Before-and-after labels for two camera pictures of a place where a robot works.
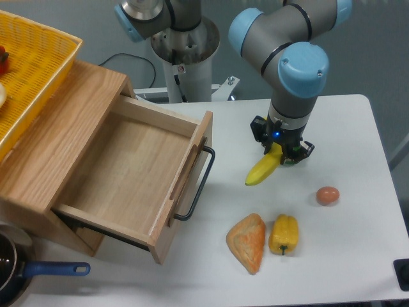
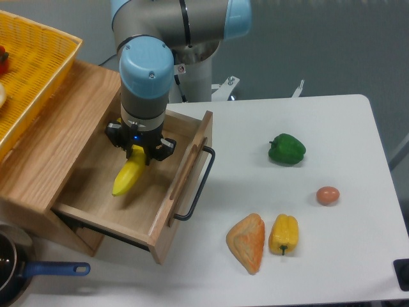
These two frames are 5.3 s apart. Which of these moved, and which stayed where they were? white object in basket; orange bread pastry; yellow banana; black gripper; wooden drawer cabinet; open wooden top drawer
Moved: yellow banana; black gripper
Stayed: wooden drawer cabinet; white object in basket; orange bread pastry; open wooden top drawer
